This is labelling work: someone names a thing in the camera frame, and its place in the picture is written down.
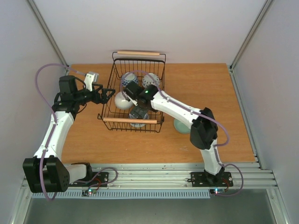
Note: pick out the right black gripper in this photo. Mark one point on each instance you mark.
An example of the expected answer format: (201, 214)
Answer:
(139, 111)

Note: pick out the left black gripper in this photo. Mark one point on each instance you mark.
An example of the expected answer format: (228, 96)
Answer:
(98, 100)

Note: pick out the red patterned bowl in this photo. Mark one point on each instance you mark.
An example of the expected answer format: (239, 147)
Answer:
(127, 78)

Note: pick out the white bowl with brown diamonds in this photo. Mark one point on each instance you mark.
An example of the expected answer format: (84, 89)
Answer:
(150, 78)

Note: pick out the pale green celadon bowl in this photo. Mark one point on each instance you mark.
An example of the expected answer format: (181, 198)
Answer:
(180, 127)

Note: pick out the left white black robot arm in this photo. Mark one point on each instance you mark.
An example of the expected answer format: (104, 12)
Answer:
(45, 173)

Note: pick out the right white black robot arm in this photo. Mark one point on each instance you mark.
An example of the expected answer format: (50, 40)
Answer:
(201, 123)

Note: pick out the left circuit board with leds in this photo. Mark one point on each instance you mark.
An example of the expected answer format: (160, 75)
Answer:
(89, 192)

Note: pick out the circuit board with leds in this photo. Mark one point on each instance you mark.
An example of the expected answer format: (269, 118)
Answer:
(217, 191)
(89, 192)

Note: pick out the right circuit board with leds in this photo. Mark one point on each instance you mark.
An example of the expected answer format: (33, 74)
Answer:
(217, 191)

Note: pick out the black wire dish rack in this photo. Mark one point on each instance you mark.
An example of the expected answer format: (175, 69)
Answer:
(141, 65)

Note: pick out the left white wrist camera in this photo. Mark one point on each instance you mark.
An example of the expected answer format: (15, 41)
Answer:
(90, 79)

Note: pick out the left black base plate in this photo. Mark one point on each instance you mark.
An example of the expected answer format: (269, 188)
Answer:
(102, 177)

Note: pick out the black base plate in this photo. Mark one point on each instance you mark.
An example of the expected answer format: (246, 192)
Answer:
(102, 177)
(199, 179)

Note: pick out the grey slotted cable duct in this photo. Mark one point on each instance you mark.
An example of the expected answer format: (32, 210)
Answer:
(137, 194)

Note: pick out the left aluminium corner post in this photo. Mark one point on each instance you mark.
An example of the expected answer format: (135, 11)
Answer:
(40, 19)

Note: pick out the aluminium corner post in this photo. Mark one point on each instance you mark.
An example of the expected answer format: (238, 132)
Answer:
(253, 29)
(40, 19)

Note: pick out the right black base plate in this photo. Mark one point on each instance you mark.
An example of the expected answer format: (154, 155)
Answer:
(199, 179)

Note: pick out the aluminium rail frame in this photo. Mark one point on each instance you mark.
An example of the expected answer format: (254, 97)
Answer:
(175, 175)

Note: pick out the right aluminium corner post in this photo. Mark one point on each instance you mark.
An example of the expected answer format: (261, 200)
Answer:
(253, 29)

